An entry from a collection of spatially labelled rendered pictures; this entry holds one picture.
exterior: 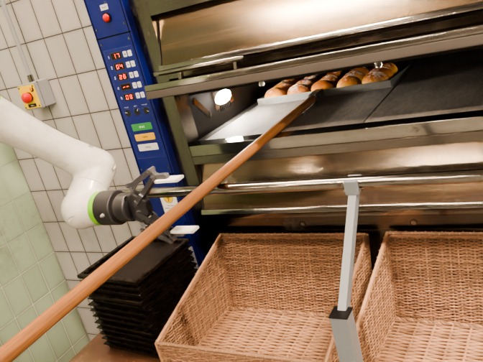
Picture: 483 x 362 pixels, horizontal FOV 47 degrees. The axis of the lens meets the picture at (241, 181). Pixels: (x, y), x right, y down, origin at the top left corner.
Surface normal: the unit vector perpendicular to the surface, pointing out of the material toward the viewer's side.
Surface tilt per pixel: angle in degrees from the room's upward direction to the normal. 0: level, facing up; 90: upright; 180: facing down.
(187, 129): 90
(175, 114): 90
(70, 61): 90
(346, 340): 90
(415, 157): 70
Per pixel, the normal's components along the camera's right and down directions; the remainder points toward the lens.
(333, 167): -0.51, 0.06
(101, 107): -0.45, 0.39
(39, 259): 0.86, -0.05
